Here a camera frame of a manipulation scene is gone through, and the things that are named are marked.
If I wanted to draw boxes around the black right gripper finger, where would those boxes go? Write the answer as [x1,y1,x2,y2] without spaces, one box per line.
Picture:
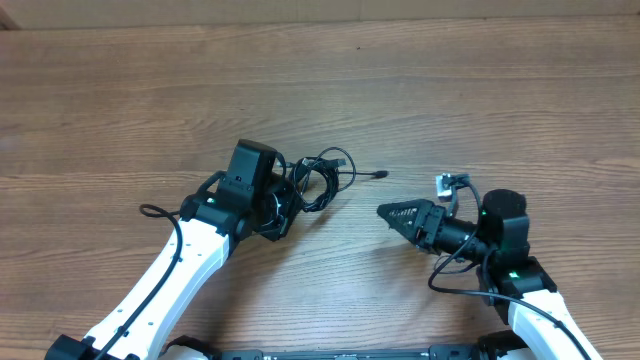
[377,199,434,225]
[389,220,421,245]

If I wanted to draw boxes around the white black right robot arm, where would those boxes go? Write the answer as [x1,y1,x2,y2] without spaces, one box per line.
[377,185,599,359]

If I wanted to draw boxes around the black USB-A cable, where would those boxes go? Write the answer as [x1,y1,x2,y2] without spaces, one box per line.
[287,155,348,214]

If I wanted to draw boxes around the black USB-C cable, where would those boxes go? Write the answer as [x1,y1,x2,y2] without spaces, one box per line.
[292,146,389,201]

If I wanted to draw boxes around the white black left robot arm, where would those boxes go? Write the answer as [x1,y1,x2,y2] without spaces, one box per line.
[45,139,300,360]

